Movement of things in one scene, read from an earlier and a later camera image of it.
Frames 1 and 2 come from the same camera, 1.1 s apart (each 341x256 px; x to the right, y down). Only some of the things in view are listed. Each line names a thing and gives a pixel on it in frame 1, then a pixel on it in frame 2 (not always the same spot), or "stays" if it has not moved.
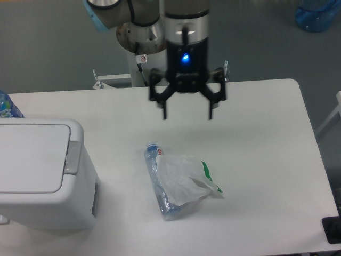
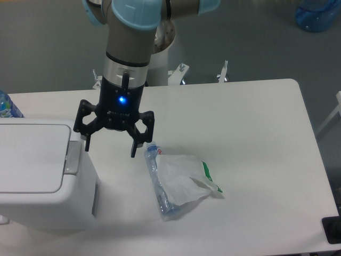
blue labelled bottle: [8, 109] stays
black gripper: [187, 70] to [118, 107]
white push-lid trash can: [47, 181] stays
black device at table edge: [332, 227] stays
